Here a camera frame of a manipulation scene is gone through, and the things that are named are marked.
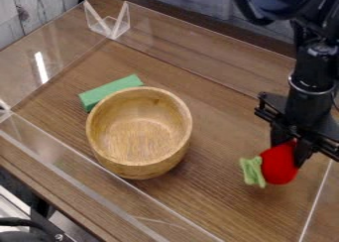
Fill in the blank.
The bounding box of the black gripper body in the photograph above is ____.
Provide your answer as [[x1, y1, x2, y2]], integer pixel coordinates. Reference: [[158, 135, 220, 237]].
[[253, 44, 339, 162]]

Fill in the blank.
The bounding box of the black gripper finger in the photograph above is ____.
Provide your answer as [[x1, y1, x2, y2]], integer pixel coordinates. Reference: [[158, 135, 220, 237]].
[[269, 122, 292, 147], [293, 138, 313, 169]]

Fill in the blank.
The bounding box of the red plush strawberry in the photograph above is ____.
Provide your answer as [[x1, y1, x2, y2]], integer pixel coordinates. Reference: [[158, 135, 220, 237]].
[[240, 140, 297, 188]]

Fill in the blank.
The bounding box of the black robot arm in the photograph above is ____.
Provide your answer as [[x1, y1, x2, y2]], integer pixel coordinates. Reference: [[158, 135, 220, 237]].
[[235, 0, 339, 167]]

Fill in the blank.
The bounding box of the wooden bowl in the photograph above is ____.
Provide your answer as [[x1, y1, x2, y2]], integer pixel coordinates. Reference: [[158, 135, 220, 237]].
[[85, 87, 193, 180]]

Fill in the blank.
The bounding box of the green foam block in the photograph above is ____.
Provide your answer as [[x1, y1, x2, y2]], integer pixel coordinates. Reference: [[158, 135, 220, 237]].
[[78, 74, 142, 112]]

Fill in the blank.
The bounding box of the clear acrylic enclosure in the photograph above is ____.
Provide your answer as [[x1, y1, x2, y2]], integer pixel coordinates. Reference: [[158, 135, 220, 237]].
[[0, 0, 339, 242]]

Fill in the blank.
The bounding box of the black metal bracket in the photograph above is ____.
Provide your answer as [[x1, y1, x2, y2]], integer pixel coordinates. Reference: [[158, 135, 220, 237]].
[[29, 209, 77, 242]]

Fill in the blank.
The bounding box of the black cable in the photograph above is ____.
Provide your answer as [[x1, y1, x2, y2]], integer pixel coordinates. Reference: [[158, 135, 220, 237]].
[[0, 217, 50, 242]]

